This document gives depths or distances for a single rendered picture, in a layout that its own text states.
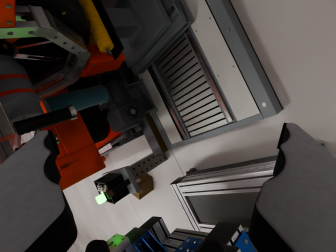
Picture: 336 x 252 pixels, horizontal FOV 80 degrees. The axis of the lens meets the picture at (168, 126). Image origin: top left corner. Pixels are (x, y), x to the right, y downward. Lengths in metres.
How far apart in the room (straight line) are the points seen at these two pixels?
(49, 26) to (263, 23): 0.79
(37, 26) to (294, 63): 0.88
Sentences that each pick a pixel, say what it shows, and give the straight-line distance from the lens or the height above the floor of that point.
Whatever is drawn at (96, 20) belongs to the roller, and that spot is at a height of 0.52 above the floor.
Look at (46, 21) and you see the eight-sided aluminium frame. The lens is 0.67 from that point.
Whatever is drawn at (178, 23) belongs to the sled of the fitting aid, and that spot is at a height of 0.15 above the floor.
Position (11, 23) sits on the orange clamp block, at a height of 0.83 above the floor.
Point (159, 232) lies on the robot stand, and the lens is 1.06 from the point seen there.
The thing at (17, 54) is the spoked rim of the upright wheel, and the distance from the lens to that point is 0.94.
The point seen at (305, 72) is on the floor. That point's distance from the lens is 0.98.
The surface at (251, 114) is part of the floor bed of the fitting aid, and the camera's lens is 1.00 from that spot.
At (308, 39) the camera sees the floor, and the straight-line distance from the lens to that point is 0.97.
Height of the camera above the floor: 0.95
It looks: 40 degrees down
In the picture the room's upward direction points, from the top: 116 degrees counter-clockwise
